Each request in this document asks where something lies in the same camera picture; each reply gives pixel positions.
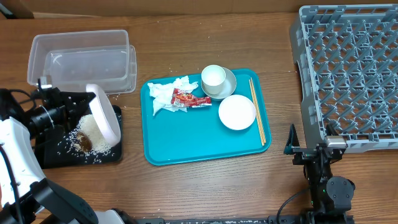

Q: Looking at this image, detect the white paper cup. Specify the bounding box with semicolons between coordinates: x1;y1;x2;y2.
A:
201;65;226;95

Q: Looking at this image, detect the right wooden chopstick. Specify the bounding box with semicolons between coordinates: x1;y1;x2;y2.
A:
249;78;266;146

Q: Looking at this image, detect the left wooden chopstick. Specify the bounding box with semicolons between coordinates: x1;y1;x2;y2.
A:
249;78;266;146

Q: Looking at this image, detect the large white plate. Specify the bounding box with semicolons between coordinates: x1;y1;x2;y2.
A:
86;84;121;147

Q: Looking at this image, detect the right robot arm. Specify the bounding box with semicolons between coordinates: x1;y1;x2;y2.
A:
276;125;356;223

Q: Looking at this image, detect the white rice pile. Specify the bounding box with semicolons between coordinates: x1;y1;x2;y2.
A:
55;113;118;164

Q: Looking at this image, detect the red snack wrapper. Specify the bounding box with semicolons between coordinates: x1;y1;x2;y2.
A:
170;88;211;108

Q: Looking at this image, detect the brown food scrap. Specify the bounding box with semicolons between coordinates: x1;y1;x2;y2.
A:
75;132;93;152

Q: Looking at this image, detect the small white plate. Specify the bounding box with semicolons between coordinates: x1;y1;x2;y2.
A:
218;95;256;131

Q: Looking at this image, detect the grey dishwasher rack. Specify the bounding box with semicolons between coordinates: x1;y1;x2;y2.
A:
290;4;397;153

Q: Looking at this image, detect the teal serving tray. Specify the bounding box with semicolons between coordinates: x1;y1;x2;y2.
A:
141;68;272;166

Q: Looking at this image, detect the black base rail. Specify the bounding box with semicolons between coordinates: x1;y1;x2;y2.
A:
133;215;355;224

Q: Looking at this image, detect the wooden chopstick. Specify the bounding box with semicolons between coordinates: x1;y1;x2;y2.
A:
249;78;266;146

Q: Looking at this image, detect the black plastic tray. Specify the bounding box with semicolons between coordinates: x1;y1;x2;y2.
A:
34;110;123;169

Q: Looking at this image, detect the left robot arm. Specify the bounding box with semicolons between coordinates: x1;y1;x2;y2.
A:
1;84;137;223

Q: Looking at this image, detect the grey shallow bowl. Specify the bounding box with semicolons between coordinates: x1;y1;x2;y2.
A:
201;67;237;101

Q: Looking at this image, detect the clear plastic bin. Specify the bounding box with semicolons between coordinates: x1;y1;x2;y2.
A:
27;30;137;95

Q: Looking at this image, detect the white napkin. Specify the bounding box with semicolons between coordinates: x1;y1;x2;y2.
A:
147;76;198;116

